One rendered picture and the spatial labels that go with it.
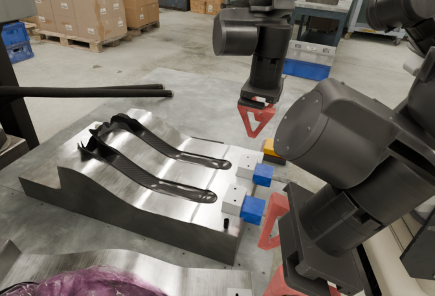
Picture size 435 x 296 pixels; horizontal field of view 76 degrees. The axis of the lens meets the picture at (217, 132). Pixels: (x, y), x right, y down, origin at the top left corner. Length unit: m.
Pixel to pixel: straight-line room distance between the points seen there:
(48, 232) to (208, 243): 0.33
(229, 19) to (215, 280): 0.42
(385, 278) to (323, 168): 0.50
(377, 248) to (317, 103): 0.55
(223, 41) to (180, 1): 7.11
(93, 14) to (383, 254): 4.16
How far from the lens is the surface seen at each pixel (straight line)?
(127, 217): 0.61
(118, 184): 0.59
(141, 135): 0.70
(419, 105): 0.26
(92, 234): 0.66
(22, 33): 4.33
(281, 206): 0.33
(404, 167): 0.24
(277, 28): 0.47
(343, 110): 0.20
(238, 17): 0.47
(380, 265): 0.71
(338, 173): 0.22
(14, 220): 0.75
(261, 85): 0.50
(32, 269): 0.56
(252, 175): 0.61
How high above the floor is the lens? 1.30
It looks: 33 degrees down
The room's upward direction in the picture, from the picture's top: 4 degrees clockwise
